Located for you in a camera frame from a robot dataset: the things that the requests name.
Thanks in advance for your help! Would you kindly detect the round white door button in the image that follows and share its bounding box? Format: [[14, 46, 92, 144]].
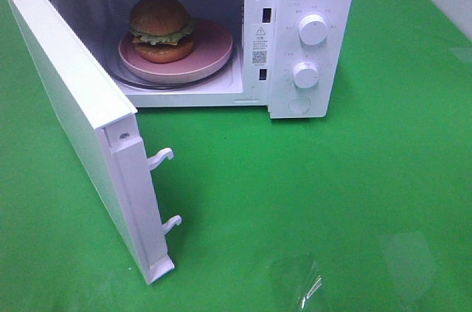
[[288, 96, 311, 114]]

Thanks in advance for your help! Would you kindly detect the pink round plate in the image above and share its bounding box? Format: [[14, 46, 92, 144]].
[[118, 18, 233, 85]]

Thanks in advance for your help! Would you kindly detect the burger with lettuce and cheese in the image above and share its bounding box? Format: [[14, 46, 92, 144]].
[[129, 0, 195, 63]]

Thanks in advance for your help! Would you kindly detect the white microwave door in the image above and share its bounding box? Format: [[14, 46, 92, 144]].
[[8, 0, 181, 283]]

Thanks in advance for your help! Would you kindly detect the lower white microwave knob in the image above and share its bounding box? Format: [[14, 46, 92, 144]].
[[293, 62, 319, 89]]

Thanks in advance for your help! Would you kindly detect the white microwave knob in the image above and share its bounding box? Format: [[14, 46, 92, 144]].
[[298, 13, 328, 46], [293, 62, 319, 89]]

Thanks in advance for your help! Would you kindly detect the upper white microwave knob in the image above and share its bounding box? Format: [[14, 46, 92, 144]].
[[298, 13, 328, 46]]

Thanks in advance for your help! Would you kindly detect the clear tape patch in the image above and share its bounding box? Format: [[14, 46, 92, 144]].
[[269, 253, 329, 311]]

